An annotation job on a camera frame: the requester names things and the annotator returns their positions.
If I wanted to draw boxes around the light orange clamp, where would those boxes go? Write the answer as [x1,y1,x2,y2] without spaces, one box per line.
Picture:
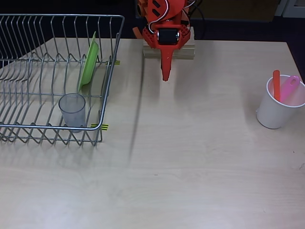
[132,0,146,39]

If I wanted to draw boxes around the metal wire dish rack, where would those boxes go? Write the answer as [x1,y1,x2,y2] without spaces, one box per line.
[0,13,126,146]

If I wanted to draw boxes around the black power cables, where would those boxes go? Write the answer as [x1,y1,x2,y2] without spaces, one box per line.
[188,0,206,40]

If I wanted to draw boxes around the white paper cup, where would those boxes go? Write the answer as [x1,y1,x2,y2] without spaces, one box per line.
[256,74,305,130]

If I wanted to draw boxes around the orange plastic knife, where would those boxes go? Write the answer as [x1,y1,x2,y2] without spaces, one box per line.
[273,70,281,102]

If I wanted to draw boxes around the brown partition board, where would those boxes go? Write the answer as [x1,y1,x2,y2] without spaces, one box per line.
[190,0,280,22]

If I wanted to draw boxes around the stacked wooden base boards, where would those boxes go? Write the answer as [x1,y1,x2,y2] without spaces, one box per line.
[142,26,196,60]

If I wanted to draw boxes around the white servo cable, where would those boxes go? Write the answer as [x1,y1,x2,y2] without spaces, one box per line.
[148,0,171,34]

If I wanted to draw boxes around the translucent grey plastic cup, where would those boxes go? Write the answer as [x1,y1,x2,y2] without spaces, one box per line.
[58,93,86,133]

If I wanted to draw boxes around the green plastic plate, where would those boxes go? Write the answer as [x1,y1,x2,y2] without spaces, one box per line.
[78,31,100,93]

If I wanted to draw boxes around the pink plastic fork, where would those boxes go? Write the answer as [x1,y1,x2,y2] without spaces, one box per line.
[280,75,301,103]

